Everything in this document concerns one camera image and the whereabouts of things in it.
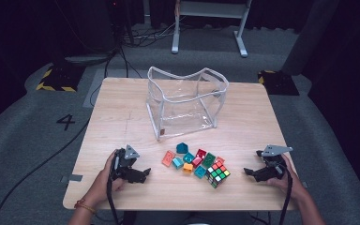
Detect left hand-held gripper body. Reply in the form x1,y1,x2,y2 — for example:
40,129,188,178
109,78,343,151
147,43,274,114
110,143,145,185

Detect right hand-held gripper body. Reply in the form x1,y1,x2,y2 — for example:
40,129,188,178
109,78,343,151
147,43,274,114
257,143,294,183

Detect multicoloured puzzle cube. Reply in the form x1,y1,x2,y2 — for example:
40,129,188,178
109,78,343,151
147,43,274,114
204,160,232,189

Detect green toy block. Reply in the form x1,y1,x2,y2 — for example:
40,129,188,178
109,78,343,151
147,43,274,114
202,152,217,169

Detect clear plastic zipper bag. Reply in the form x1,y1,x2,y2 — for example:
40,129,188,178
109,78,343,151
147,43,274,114
145,66,230,142

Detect person's left hand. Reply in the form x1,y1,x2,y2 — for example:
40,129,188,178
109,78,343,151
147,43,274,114
84,149,127,208

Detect person's right hand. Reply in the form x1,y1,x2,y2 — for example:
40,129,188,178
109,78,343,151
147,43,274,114
266,154,309,202

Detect coral toy block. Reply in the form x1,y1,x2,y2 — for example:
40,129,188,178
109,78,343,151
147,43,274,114
161,150,176,168

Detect dark teal toy block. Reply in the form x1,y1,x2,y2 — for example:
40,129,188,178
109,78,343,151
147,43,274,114
175,142,189,155

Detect grey tape strip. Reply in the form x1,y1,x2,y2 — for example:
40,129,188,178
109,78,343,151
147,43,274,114
60,173,83,184

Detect person's dark clothed lap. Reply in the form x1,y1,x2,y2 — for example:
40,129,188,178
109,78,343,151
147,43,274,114
123,210,254,225

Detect black yellow striped stand base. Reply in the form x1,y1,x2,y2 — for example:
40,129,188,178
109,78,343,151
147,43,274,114
36,64,85,93
257,69,300,97

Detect grey flat stand base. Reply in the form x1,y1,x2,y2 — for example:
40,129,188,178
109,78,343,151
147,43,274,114
64,53,116,68

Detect black equipment stand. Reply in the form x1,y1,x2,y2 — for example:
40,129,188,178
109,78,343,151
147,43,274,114
107,0,135,48

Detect left hand-held gripper black cable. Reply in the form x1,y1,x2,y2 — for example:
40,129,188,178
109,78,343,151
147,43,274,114
106,156,121,225

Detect hand-held gripper black cable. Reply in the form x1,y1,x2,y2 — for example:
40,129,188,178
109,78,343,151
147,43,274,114
277,165,294,225
106,156,121,225

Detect right hand-held gripper black cable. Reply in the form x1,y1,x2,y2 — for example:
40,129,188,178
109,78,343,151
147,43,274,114
277,165,294,225

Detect red and gold bracelet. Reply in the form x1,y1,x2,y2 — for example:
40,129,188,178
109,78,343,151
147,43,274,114
73,199,98,215

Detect black floor cable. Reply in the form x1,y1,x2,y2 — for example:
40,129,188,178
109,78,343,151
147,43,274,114
88,52,113,108
0,118,92,225

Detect tangle of floor cables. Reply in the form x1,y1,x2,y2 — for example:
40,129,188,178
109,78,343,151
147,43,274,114
121,18,182,49

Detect grey slanted post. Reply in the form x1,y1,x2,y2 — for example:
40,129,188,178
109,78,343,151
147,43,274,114
280,0,341,76

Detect white metal desk frame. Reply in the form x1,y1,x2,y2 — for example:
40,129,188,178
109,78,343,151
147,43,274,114
171,0,253,59

